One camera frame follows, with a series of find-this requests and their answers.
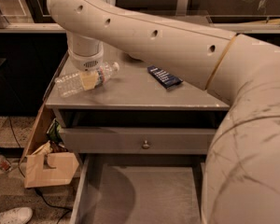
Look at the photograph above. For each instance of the round metal drawer knob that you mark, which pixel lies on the round metal drawer knob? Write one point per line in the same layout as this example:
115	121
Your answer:
145	145

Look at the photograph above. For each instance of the grey top drawer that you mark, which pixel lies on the grey top drawer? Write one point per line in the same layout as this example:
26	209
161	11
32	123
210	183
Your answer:
112	140

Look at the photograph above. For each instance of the green snack bag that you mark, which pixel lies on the green snack bag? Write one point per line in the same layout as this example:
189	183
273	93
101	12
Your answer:
53	132

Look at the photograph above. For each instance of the white sneaker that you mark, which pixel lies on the white sneaker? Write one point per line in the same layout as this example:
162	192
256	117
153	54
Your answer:
20	215

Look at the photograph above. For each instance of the open grey middle drawer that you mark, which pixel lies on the open grey middle drawer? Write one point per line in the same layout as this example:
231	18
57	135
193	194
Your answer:
139	189

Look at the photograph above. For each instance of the brown cardboard box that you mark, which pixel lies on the brown cardboard box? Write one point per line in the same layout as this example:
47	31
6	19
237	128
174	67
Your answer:
46	170

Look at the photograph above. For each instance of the clear plastic water bottle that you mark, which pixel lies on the clear plastic water bottle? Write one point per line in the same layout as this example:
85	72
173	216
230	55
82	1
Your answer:
71	84

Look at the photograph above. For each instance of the dark blue snack packet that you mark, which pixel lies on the dark blue snack packet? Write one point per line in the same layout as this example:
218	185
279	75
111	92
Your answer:
166	79

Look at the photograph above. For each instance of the grey metal railing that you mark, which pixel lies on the grey metal railing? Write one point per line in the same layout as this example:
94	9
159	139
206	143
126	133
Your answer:
241	16

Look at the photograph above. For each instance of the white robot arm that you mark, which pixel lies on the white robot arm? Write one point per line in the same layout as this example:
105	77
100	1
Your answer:
241	182

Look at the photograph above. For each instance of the small bottle on floor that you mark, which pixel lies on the small bottle on floor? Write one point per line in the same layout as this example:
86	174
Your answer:
5	164

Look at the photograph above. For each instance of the grey drawer cabinet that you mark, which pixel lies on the grey drawer cabinet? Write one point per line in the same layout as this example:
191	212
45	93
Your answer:
133	98

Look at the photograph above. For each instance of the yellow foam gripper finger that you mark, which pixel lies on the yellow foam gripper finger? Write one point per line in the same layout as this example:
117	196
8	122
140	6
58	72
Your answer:
89	80

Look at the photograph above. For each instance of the white paper bowl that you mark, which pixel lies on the white paper bowl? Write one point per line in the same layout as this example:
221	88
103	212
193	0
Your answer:
134	58

